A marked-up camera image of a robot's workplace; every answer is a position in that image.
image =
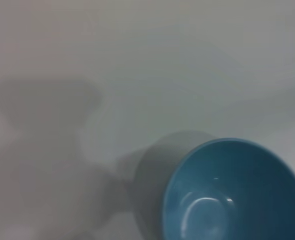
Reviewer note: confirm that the blue ceramic bowl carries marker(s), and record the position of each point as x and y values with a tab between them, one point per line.
232	190

